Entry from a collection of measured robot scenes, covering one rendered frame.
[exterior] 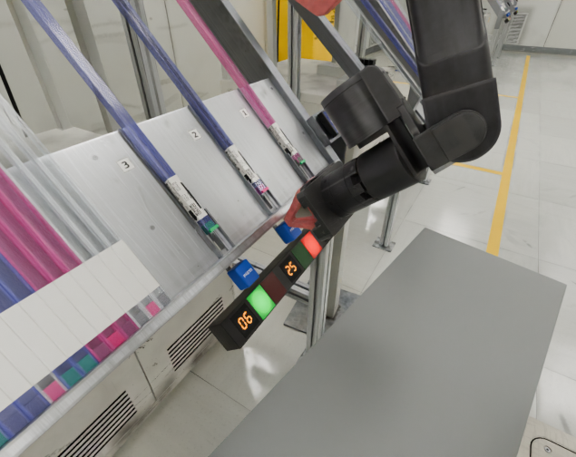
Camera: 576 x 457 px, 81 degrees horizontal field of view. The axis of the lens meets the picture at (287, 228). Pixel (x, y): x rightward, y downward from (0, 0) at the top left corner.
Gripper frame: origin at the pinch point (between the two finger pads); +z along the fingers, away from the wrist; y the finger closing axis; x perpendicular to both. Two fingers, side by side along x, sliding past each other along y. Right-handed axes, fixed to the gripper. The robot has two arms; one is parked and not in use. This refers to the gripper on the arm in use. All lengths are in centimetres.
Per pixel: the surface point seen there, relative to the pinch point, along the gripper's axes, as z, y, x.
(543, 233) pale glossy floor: 5, -145, 92
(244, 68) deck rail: 5.8, -19.1, -25.8
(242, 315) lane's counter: 2.9, 13.7, 5.2
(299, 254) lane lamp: 2.8, -0.2, 5.4
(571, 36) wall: -37, -761, 87
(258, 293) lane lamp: 2.9, 9.9, 4.8
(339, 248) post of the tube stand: 31, -42, 23
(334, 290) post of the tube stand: 44, -42, 36
